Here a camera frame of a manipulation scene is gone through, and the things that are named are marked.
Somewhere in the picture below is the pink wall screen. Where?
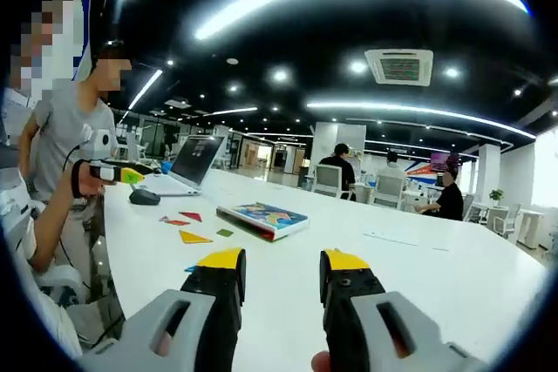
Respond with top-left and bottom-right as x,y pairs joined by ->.
428,151 -> 461,173

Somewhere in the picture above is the thin curved ceiling light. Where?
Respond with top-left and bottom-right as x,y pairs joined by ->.
306,100 -> 538,141

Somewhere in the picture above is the black computer mouse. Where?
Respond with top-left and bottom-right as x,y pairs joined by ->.
128,188 -> 162,206

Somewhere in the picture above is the white ceiling air conditioner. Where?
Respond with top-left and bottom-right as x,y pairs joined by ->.
364,48 -> 435,87

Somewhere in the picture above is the person's right hand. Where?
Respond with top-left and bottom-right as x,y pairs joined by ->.
310,349 -> 333,372

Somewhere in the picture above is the colourful pattern sheet book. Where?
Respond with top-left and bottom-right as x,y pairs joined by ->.
215,201 -> 311,243

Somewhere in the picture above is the black wrist strap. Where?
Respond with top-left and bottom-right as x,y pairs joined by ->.
71,159 -> 85,200

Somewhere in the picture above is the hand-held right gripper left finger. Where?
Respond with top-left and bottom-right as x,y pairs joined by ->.
78,247 -> 247,372

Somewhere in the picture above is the thin black cable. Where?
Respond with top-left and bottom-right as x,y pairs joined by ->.
59,141 -> 91,293

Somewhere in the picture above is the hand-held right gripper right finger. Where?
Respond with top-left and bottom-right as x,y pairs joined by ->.
319,248 -> 492,372

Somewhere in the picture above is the yellow triangle tangram piece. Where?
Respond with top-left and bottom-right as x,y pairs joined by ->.
178,229 -> 214,245

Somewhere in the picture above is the white laptop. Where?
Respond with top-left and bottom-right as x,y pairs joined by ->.
141,134 -> 228,198

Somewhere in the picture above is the white mesh office chair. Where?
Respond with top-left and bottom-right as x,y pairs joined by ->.
368,172 -> 407,211
311,163 -> 344,200

